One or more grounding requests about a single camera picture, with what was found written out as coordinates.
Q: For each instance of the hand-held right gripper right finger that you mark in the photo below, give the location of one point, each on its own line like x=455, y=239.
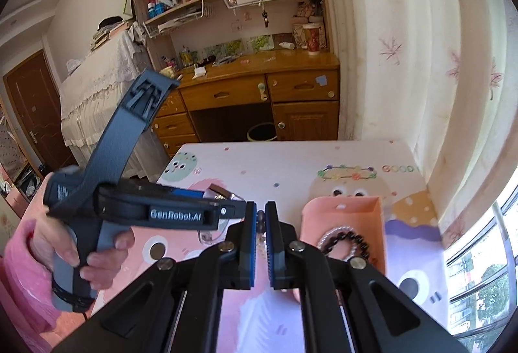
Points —
x=270, y=256

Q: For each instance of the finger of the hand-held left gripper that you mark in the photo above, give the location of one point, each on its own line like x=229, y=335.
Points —
x=182, y=213
x=186, y=193

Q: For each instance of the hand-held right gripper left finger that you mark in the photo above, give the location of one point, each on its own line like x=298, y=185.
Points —
x=253, y=248

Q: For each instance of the pink plastic tray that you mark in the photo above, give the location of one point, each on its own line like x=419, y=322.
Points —
x=344, y=215

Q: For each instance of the person's left forearm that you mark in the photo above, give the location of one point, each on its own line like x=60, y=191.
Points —
x=20, y=288

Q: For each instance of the person's left hand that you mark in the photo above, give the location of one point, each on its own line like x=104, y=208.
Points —
x=56, y=243

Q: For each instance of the white lace furniture cover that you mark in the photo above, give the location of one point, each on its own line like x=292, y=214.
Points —
x=97, y=82

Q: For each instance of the cartoon printed tablecloth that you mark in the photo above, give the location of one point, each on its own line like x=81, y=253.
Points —
x=283, y=171

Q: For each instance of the brown wooden door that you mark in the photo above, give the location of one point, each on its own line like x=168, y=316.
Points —
x=32, y=94

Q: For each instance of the black trash bin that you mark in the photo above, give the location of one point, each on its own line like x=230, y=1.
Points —
x=262, y=133

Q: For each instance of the white mug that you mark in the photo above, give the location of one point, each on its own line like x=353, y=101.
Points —
x=168, y=72

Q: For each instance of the white tissue pack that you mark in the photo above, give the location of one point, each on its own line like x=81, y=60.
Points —
x=199, y=71

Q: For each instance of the black hat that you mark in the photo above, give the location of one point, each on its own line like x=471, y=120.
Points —
x=109, y=21

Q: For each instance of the wooden desk with drawers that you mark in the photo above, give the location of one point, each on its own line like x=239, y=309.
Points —
x=299, y=88

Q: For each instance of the red paper cup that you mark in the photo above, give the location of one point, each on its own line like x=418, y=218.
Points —
x=312, y=39

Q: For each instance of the metal window grille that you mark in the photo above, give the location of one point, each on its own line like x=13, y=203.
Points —
x=502, y=213

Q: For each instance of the floral cream curtain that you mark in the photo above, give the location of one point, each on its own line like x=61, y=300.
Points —
x=404, y=53

